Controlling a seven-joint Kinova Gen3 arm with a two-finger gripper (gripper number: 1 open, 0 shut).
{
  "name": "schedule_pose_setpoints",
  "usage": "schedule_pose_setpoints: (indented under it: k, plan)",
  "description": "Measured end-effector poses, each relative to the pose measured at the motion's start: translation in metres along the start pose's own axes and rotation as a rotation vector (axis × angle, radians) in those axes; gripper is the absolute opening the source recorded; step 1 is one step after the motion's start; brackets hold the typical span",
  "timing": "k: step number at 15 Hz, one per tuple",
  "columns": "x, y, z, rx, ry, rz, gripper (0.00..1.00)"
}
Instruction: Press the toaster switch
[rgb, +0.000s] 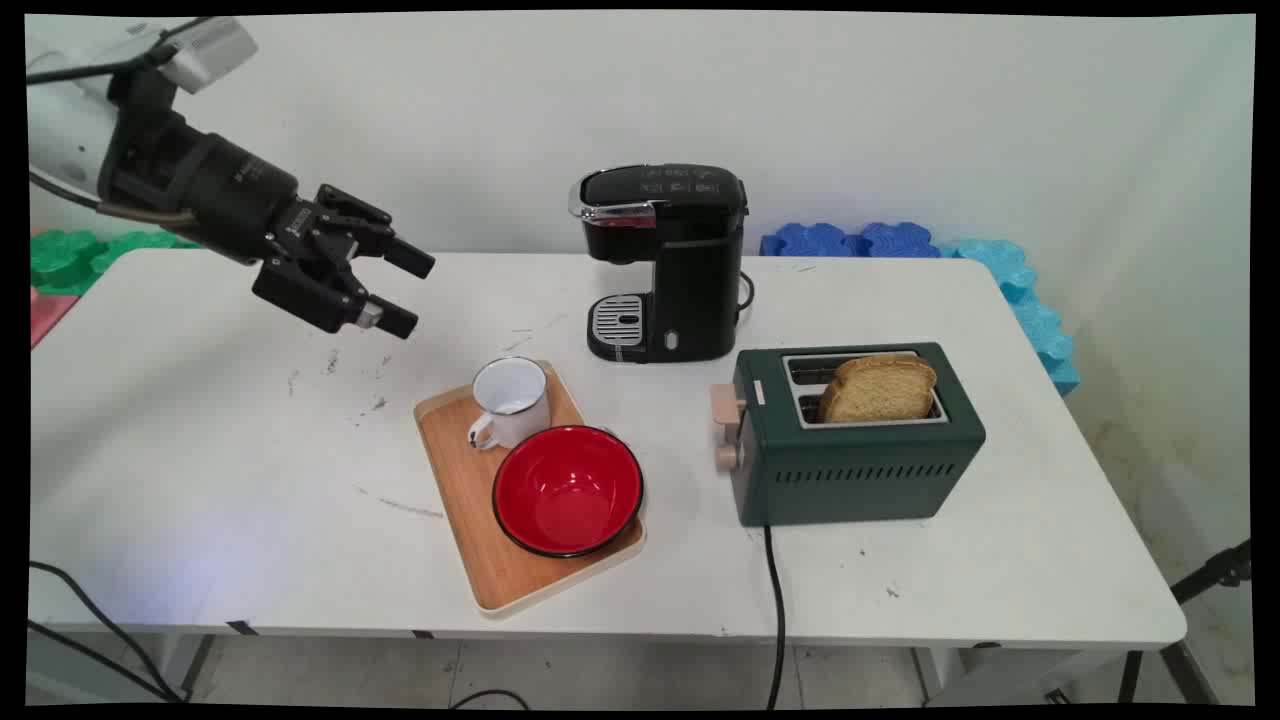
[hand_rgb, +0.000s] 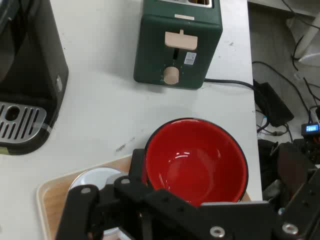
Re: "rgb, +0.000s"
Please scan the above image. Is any white table leg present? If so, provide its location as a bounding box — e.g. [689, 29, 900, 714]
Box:
[910, 645, 1133, 708]
[158, 634, 217, 703]

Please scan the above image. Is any black tripod leg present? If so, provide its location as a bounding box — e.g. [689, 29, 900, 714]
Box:
[1117, 539, 1254, 706]

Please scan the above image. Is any toast bread slice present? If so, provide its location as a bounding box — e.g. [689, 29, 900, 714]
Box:
[818, 354, 940, 425]

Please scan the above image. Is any black hanging cable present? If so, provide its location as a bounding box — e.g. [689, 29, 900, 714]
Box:
[29, 619, 179, 703]
[29, 561, 189, 703]

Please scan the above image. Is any pink foam mat tile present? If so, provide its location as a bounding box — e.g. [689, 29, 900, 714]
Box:
[29, 287, 80, 350]

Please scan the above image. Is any dark green toaster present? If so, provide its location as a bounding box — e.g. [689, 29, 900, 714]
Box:
[730, 342, 987, 529]

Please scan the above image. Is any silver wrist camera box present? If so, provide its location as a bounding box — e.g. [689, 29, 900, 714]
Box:
[158, 17, 260, 96]

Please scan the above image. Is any white enamel mug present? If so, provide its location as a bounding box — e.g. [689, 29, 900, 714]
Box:
[467, 356, 553, 453]

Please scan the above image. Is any green foam mat tile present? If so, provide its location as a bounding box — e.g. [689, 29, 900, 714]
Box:
[29, 229, 203, 298]

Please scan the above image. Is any cyan foam mat tile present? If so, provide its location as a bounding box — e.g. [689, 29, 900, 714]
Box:
[940, 238, 1082, 399]

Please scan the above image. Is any black toaster power cord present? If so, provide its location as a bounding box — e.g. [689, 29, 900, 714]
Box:
[762, 525, 789, 710]

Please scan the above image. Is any black camera cable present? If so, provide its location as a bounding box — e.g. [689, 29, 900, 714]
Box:
[28, 17, 217, 87]

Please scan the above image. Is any blue foam mat tile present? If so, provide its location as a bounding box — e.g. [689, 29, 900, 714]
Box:
[759, 222, 867, 259]
[862, 222, 943, 260]

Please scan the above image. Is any red bowl black rim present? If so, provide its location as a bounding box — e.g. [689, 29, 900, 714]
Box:
[491, 425, 646, 559]

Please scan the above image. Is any beige toaster lever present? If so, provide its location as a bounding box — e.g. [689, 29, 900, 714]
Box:
[710, 383, 749, 437]

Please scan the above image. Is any black coffee maker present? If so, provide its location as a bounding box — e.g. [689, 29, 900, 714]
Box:
[568, 163, 750, 365]

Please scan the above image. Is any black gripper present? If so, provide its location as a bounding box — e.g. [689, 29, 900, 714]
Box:
[98, 68, 437, 341]

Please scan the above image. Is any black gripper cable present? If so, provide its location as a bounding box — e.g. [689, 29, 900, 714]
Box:
[29, 169, 198, 225]

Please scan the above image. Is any wooden serving tray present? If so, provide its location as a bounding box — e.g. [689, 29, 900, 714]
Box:
[413, 360, 648, 617]

